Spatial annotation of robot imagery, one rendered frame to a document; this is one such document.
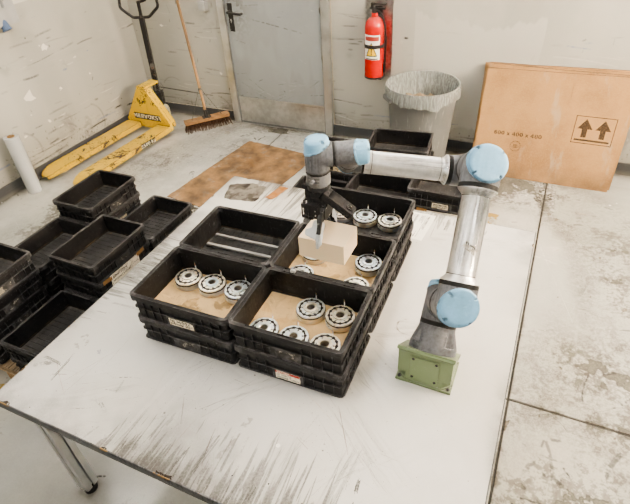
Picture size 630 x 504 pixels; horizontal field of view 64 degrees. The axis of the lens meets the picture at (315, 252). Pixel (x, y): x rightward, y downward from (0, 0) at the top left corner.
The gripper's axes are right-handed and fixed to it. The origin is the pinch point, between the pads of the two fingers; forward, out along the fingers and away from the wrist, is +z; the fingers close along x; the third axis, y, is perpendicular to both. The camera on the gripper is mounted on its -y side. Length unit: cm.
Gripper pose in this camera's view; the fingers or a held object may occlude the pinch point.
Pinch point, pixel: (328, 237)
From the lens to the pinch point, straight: 168.4
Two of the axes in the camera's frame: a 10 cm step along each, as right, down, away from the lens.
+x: -4.1, 5.8, -7.0
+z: 0.6, 7.9, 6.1
